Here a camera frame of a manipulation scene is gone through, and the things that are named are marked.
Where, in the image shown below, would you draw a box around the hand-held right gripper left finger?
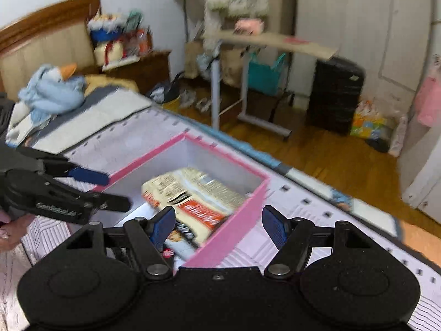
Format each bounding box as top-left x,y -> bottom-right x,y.
65,206 -> 176,281

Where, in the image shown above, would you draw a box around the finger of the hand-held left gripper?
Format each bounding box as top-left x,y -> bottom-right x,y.
17,148 -> 110,186
81,193 -> 131,212

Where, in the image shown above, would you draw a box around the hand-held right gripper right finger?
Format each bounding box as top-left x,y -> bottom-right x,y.
262,205 -> 374,280

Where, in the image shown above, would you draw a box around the pink cardboard box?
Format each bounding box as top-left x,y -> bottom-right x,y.
91,132 -> 270,269

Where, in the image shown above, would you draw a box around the cream noodle packet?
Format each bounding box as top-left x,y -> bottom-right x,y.
141,167 -> 247,240

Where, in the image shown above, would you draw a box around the person's left hand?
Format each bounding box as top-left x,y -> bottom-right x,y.
0,211 -> 37,252

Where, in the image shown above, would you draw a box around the striped lilac bed sheet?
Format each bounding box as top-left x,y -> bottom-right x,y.
21,105 -> 441,331

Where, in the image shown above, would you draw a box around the white grey quilt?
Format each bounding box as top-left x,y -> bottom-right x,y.
7,83 -> 152,154

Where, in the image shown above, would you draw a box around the blue goose plush toy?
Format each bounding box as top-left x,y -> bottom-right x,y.
18,63 -> 87,125

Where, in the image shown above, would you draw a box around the yellow pillow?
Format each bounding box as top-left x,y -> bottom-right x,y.
83,74 -> 138,94

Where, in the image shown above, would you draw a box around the black floor bag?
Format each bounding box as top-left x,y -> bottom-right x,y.
146,72 -> 185,104

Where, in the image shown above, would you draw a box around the wooden nightstand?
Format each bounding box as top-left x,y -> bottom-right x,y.
103,50 -> 173,94

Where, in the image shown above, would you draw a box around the pale shoes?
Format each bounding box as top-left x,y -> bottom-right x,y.
179,90 -> 212,113

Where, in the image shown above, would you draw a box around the dark slippers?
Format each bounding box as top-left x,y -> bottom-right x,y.
367,138 -> 391,154

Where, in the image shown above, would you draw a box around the wooden padded headboard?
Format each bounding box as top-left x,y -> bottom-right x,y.
0,0 -> 104,92

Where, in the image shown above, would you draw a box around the colourful cardboard box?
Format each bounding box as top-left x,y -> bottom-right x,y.
349,100 -> 388,140

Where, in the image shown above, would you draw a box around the colourful packages pile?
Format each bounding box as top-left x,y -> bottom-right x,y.
86,10 -> 154,68

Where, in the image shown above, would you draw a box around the orange bed sheet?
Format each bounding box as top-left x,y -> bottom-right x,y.
396,221 -> 441,249

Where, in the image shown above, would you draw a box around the black suitcase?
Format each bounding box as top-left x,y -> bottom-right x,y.
306,57 -> 366,136

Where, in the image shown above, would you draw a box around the teal shopping bag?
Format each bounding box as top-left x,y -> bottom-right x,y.
247,52 -> 286,97

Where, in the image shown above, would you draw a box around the white patterned bag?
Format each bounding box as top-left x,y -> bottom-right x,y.
389,114 -> 409,157

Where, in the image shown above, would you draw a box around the brown paper bag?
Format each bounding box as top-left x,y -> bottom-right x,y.
220,48 -> 245,87
184,39 -> 207,78

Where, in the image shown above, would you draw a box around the white door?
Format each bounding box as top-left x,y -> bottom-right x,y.
401,127 -> 441,225

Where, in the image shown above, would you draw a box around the wooden top tilt table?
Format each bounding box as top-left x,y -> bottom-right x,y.
203,29 -> 340,142

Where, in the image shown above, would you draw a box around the pink paper bag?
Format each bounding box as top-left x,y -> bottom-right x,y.
413,76 -> 441,127

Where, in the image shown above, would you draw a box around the white wardrobe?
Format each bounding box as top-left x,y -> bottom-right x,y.
294,0 -> 435,118

